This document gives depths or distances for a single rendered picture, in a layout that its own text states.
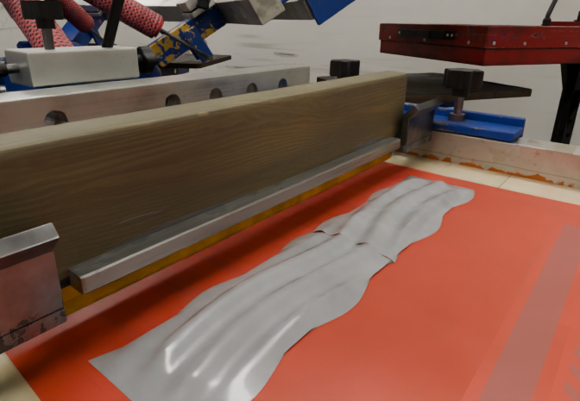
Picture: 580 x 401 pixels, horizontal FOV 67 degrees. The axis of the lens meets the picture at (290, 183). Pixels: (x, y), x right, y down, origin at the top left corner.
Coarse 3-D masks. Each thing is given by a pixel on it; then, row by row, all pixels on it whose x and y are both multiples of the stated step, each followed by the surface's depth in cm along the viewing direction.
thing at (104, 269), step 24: (384, 144) 44; (312, 168) 36; (336, 168) 37; (264, 192) 31; (288, 192) 32; (216, 216) 27; (240, 216) 29; (144, 240) 24; (168, 240) 24; (192, 240) 26; (96, 264) 22; (120, 264) 22; (144, 264) 23; (96, 288) 21
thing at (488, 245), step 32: (320, 192) 42; (352, 192) 42; (480, 192) 43; (512, 192) 43; (448, 224) 36; (480, 224) 36; (512, 224) 36; (544, 224) 36; (576, 224) 36; (384, 256) 31; (416, 256) 31; (448, 256) 31; (480, 256) 31; (512, 256) 31; (480, 288) 27; (512, 288) 27
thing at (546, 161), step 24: (432, 144) 52; (456, 144) 51; (480, 144) 49; (504, 144) 47; (528, 144) 47; (552, 144) 47; (480, 168) 50; (504, 168) 48; (528, 168) 47; (552, 168) 45; (576, 168) 44
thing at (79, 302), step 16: (384, 160) 50; (352, 176) 45; (304, 192) 38; (272, 208) 35; (240, 224) 32; (208, 240) 30; (176, 256) 28; (144, 272) 26; (112, 288) 25; (64, 304) 23; (80, 304) 24
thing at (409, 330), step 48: (240, 240) 33; (288, 240) 33; (144, 288) 27; (192, 288) 27; (384, 288) 27; (432, 288) 27; (48, 336) 23; (96, 336) 23; (336, 336) 23; (384, 336) 23; (432, 336) 23; (480, 336) 23; (48, 384) 20; (96, 384) 20; (288, 384) 20; (336, 384) 20; (384, 384) 20; (432, 384) 20
